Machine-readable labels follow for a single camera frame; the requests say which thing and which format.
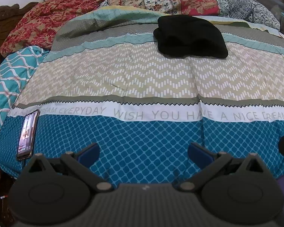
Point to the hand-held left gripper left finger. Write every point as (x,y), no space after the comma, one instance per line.
(88,155)

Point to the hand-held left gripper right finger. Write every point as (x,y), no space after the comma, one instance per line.
(198,153)

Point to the black pants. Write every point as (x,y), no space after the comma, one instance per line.
(191,37)

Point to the smartphone with lit screen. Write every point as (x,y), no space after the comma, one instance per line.
(27,134)

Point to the patterned bed comforter with lettering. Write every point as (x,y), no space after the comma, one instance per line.
(132,75)

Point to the teal lattice blanket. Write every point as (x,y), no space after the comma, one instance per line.
(7,75)

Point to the red floral blanket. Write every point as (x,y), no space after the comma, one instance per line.
(45,21)

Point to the blue-grey patterned blanket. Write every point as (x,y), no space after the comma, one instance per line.
(246,4)

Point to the carved wooden headboard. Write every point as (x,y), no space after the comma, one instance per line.
(4,19)

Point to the dark wooden bed frame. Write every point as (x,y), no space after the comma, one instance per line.
(0,184)

